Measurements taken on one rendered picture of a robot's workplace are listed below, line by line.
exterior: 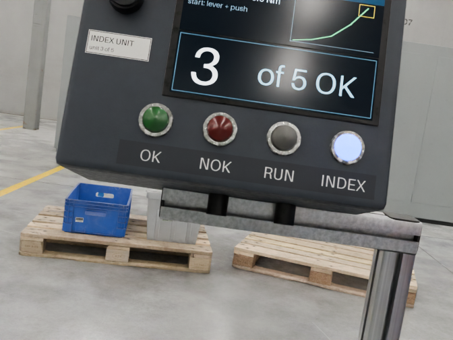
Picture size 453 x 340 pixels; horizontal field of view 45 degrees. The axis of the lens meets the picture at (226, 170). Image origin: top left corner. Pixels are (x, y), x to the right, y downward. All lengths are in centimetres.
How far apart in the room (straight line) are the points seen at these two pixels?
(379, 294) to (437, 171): 630
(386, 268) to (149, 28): 30
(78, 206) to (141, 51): 316
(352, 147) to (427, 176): 636
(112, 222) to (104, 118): 316
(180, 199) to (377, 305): 21
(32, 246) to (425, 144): 466
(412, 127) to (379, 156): 622
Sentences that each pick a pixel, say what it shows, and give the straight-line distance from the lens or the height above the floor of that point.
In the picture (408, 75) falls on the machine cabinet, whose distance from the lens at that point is 663.
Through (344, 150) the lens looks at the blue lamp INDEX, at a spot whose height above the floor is 111.
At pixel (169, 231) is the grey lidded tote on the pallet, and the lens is 361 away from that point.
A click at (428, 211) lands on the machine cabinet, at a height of 15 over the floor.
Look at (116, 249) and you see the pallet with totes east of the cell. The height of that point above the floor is 10.
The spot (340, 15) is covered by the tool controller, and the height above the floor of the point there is 122.
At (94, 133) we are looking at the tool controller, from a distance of 43.
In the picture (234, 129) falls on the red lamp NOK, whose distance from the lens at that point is 42.
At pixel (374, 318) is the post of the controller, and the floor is 96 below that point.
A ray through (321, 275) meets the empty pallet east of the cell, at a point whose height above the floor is 8.
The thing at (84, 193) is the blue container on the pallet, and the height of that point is 29.
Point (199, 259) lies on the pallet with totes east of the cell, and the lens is 353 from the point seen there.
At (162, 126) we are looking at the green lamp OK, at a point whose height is 111.
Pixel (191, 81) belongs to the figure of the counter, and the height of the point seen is 115.
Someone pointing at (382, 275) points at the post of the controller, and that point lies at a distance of 52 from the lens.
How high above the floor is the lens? 114
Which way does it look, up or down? 8 degrees down
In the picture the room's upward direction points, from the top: 8 degrees clockwise
